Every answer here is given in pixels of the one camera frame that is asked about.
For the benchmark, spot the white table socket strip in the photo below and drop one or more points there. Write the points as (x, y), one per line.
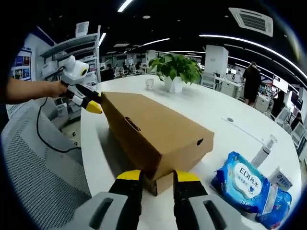
(242, 129)

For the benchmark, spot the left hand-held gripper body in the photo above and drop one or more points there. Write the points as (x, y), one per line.
(73, 70)

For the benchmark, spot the white office chair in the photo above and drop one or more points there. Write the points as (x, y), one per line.
(208, 80)

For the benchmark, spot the blue white wall poster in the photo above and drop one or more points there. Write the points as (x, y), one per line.
(22, 64)

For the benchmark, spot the ceiling light strip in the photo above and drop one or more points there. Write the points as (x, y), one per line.
(251, 44)
(124, 5)

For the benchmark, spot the green plant in white pot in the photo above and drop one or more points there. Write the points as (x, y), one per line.
(175, 69)

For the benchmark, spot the person's left hand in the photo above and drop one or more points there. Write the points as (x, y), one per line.
(57, 88)

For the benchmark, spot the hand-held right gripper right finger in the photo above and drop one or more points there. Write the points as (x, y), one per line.
(199, 208)

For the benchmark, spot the small white box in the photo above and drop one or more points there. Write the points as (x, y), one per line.
(281, 179)

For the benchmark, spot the white spray bottle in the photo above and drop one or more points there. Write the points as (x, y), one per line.
(262, 153)

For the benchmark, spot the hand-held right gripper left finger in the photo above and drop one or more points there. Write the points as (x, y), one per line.
(120, 206)

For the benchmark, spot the grey mesh office chair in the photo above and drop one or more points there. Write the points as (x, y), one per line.
(36, 167)

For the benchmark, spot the blue wet wipes pack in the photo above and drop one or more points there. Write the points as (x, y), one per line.
(242, 182)

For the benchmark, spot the blue soft tissue pack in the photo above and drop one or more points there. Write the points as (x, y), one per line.
(275, 210)

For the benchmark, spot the white ceiling air conditioner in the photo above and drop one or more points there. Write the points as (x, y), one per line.
(251, 21)

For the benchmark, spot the grey metal storage shelf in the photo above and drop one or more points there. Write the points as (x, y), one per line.
(76, 45)

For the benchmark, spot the brown cardboard shoe box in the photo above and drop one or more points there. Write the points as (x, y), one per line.
(153, 129)

